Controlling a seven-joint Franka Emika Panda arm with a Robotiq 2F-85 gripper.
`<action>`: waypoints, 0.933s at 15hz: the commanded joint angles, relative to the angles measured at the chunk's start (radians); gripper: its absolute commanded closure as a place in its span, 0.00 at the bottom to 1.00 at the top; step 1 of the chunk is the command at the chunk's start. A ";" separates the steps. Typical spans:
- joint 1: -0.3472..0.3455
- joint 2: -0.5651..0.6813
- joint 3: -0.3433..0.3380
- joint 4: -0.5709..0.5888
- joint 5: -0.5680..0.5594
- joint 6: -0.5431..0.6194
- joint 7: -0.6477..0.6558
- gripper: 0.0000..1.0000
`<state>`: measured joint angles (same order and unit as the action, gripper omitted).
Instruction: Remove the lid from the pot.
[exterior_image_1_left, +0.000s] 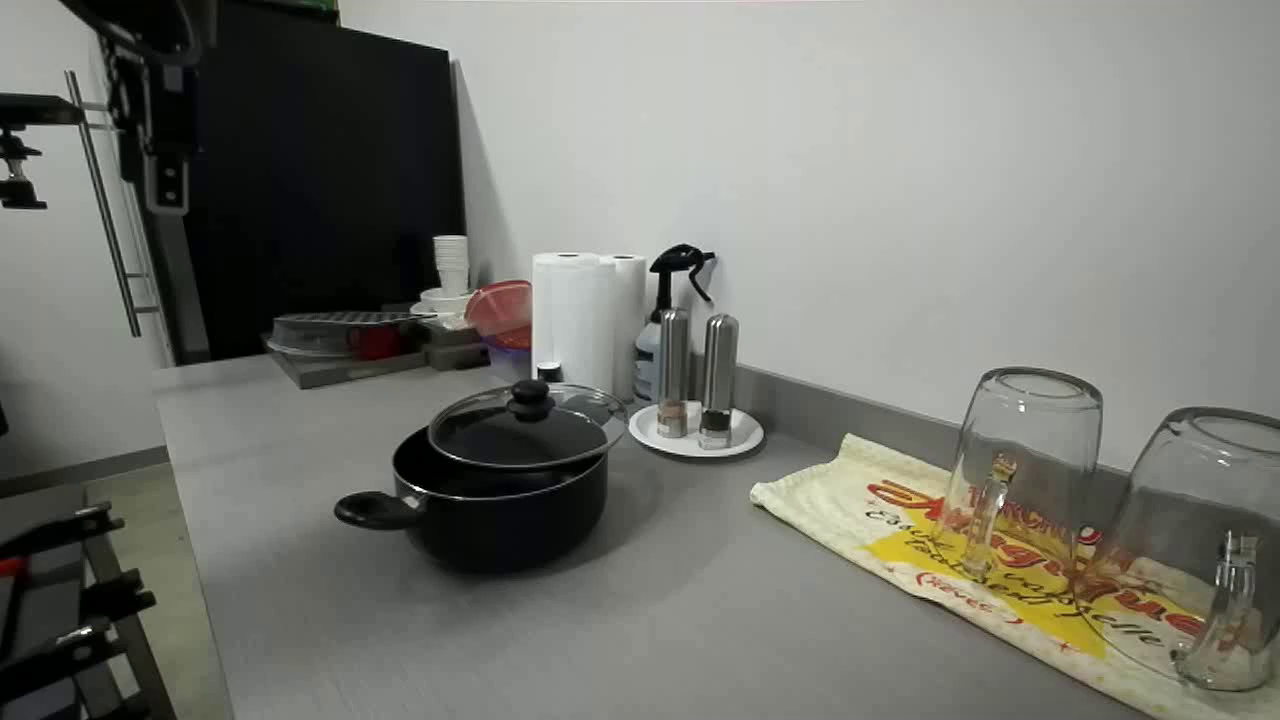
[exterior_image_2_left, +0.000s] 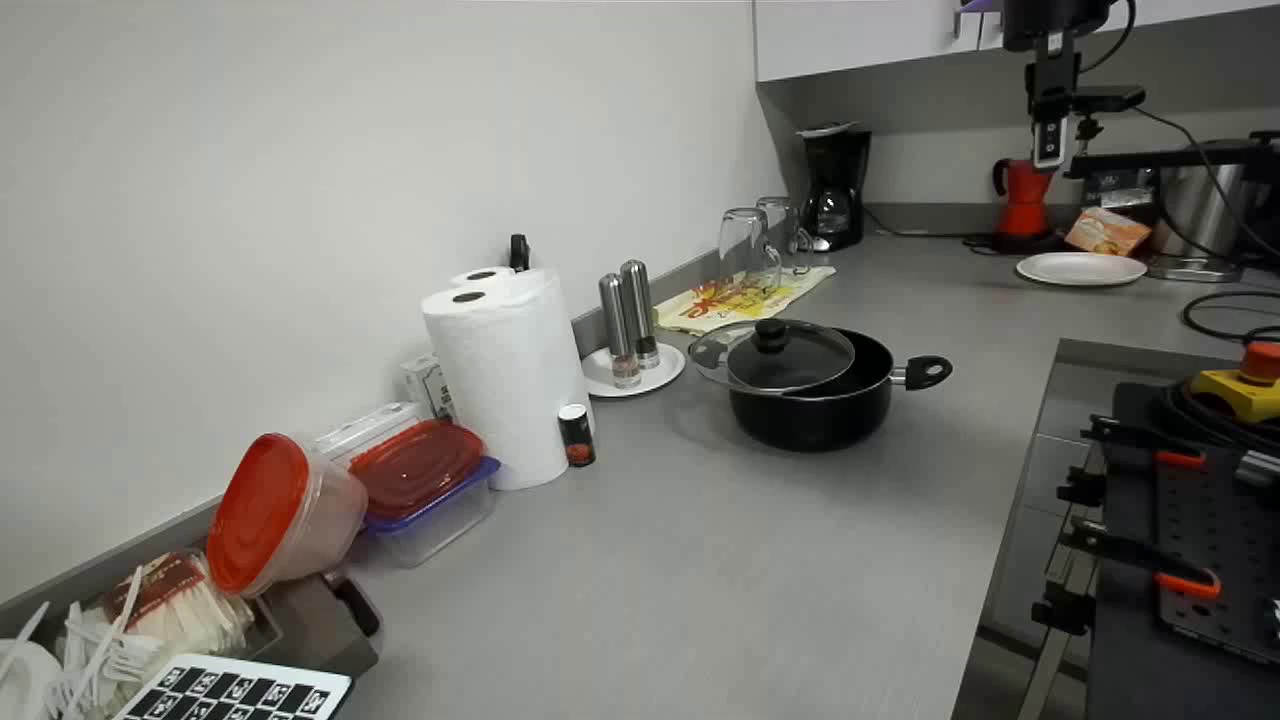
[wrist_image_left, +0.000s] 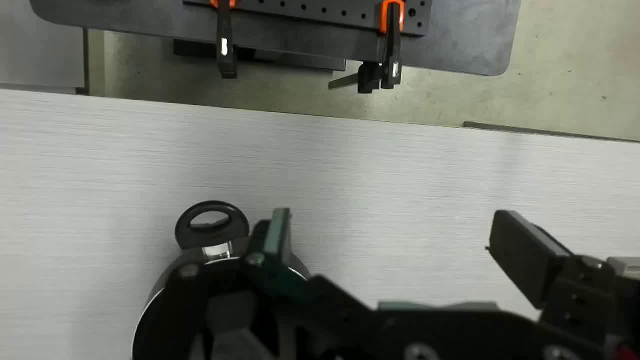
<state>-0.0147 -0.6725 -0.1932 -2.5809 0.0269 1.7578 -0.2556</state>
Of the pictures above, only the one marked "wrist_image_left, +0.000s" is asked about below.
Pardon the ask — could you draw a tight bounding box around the black perforated mounting board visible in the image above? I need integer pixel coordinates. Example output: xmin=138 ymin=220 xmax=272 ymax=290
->
xmin=181 ymin=0 xmax=433 ymax=40

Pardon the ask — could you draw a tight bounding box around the black clamp orange handle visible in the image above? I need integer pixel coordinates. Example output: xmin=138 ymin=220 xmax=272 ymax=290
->
xmin=326 ymin=0 xmax=408 ymax=96
xmin=207 ymin=0 xmax=240 ymax=81

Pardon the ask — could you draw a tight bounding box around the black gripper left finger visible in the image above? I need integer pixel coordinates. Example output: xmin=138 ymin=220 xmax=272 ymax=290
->
xmin=241 ymin=207 xmax=372 ymax=316

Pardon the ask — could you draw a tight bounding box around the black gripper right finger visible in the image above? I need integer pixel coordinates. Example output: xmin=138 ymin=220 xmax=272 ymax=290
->
xmin=486 ymin=209 xmax=611 ymax=322

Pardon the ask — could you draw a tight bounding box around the black cooking pot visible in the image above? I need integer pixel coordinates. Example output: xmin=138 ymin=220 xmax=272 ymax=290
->
xmin=130 ymin=200 xmax=315 ymax=360

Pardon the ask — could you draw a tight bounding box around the grey base plate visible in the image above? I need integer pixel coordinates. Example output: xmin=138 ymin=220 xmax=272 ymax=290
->
xmin=27 ymin=0 xmax=523 ymax=78

